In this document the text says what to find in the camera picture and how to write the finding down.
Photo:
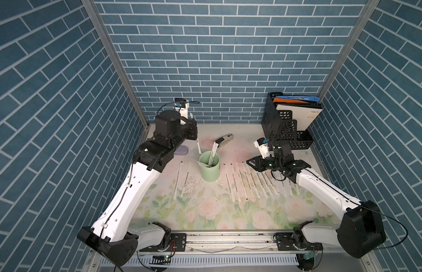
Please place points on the thirteenth straw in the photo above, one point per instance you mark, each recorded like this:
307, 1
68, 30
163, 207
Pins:
176, 182

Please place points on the purple fabric glasses case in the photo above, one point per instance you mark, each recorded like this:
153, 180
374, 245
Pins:
181, 151

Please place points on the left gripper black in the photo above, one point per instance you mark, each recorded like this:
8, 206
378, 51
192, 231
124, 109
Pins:
190, 126

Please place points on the black mesh file holder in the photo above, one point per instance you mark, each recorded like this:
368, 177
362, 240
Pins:
278, 124

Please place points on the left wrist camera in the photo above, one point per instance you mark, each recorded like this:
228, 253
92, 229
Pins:
181, 105

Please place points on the blue folder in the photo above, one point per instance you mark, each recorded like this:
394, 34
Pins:
310, 99

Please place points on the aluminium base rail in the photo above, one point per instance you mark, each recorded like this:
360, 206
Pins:
231, 242

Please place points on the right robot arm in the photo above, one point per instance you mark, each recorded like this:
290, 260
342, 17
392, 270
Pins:
361, 228

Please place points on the green cylindrical cup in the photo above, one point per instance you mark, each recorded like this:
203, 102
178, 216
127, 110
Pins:
212, 173

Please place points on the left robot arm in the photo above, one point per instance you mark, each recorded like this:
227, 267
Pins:
148, 163

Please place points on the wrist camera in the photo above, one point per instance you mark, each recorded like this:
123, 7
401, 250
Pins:
262, 145
181, 105

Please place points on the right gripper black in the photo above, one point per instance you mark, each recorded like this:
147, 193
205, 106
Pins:
257, 162

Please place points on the white vented cable duct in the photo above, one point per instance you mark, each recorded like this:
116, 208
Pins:
200, 261

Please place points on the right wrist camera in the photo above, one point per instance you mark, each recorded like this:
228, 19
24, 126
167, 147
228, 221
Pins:
262, 145

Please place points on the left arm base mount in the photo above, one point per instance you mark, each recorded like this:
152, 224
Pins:
176, 242

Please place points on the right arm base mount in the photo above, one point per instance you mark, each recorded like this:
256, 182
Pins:
286, 241

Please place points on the wrapped straws in cup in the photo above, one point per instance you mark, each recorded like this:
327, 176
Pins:
211, 157

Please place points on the eleventh straw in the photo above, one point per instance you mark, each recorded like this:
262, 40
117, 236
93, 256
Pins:
185, 180

